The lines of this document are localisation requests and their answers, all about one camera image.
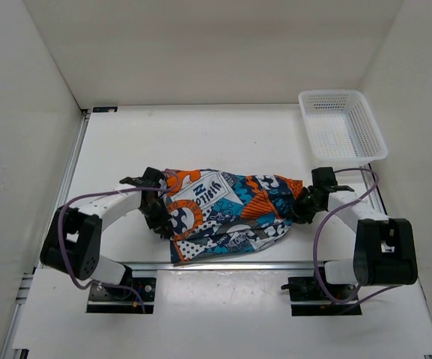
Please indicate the white perforated plastic basket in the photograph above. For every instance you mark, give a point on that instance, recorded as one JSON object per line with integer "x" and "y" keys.
{"x": 341, "y": 129}

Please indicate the aluminium rail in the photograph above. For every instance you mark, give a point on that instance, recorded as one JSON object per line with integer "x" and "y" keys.
{"x": 371, "y": 181}
{"x": 63, "y": 191}
{"x": 223, "y": 266}

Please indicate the aluminium right rail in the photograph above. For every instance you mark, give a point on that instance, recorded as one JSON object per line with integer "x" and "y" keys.
{"x": 371, "y": 181}

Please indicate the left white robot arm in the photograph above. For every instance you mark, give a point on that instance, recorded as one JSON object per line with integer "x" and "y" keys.
{"x": 73, "y": 242}

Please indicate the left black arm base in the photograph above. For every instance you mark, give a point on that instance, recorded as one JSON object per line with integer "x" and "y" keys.
{"x": 108, "y": 300}

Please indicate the black corner bracket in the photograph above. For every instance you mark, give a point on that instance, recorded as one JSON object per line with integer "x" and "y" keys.
{"x": 105, "y": 109}

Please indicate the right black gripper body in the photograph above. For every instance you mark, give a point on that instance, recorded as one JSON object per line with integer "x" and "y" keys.
{"x": 313, "y": 206}

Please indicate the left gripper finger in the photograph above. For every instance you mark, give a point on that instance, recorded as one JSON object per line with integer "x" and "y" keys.
{"x": 159, "y": 213}
{"x": 162, "y": 227}

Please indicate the colourful patterned shorts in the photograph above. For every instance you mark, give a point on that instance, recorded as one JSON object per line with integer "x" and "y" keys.
{"x": 219, "y": 214}

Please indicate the aluminium front rail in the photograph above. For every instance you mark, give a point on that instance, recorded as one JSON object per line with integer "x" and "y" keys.
{"x": 223, "y": 266}

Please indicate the aluminium left rail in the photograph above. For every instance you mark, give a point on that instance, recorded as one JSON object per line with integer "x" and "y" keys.
{"x": 63, "y": 191}

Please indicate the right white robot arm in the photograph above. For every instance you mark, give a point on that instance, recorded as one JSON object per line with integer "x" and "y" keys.
{"x": 384, "y": 251}

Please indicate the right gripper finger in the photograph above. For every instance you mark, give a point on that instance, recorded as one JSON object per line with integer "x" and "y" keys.
{"x": 304, "y": 199}
{"x": 302, "y": 215}

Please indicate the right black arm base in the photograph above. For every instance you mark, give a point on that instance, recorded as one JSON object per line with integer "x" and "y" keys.
{"x": 307, "y": 299}

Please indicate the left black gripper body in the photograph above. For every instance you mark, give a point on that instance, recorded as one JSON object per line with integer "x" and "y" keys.
{"x": 148, "y": 211}

